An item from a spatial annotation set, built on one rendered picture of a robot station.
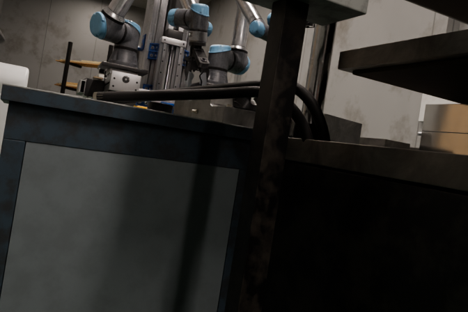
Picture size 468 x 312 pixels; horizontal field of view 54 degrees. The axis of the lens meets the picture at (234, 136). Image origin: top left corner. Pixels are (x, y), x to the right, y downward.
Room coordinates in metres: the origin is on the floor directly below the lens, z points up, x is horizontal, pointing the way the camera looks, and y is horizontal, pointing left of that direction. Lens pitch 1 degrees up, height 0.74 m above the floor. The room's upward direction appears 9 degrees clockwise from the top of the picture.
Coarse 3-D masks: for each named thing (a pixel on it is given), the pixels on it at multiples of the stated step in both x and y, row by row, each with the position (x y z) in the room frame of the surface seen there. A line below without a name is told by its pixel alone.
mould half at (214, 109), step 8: (176, 104) 1.87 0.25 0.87; (184, 104) 1.79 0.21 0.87; (192, 104) 1.70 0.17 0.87; (200, 104) 1.63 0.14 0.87; (208, 104) 1.57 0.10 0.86; (216, 104) 1.56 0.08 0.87; (224, 104) 1.58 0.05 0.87; (232, 104) 1.59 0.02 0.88; (176, 112) 1.86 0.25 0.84; (184, 112) 1.77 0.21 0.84; (200, 112) 1.62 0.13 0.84; (208, 112) 1.56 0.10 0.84; (216, 112) 1.50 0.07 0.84; (224, 112) 1.45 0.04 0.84; (232, 112) 1.46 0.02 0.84; (240, 112) 1.47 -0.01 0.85; (248, 112) 1.48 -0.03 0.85; (216, 120) 1.49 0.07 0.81; (224, 120) 1.45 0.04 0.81; (232, 120) 1.46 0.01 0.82; (240, 120) 1.47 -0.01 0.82; (248, 120) 1.49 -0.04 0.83
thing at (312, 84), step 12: (336, 24) 1.26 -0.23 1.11; (324, 36) 1.24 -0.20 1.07; (312, 48) 1.26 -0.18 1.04; (324, 48) 1.24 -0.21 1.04; (312, 60) 1.25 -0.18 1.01; (324, 60) 1.24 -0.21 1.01; (312, 72) 1.25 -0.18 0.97; (324, 72) 1.24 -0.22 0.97; (312, 84) 1.24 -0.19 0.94; (324, 84) 1.24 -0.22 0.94; (324, 96) 1.25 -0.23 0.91; (312, 120) 1.24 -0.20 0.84; (312, 132) 1.22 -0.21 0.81
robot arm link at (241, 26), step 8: (240, 16) 2.54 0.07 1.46; (240, 24) 2.54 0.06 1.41; (248, 24) 2.56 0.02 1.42; (240, 32) 2.54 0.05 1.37; (232, 40) 2.56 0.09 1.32; (240, 40) 2.54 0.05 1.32; (232, 48) 2.53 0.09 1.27; (240, 48) 2.53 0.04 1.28; (240, 56) 2.53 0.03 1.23; (240, 64) 2.53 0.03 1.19; (248, 64) 2.57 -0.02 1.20; (232, 72) 2.57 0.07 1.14; (240, 72) 2.57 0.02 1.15
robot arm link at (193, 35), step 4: (192, 32) 1.85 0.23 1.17; (196, 32) 1.84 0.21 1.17; (200, 32) 1.85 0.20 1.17; (204, 32) 1.85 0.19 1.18; (192, 36) 1.85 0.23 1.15; (196, 36) 1.85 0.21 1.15; (200, 36) 1.85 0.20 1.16; (204, 36) 1.86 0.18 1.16; (192, 40) 1.86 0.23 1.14; (196, 40) 1.85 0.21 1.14; (200, 40) 1.85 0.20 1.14; (204, 40) 1.86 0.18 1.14
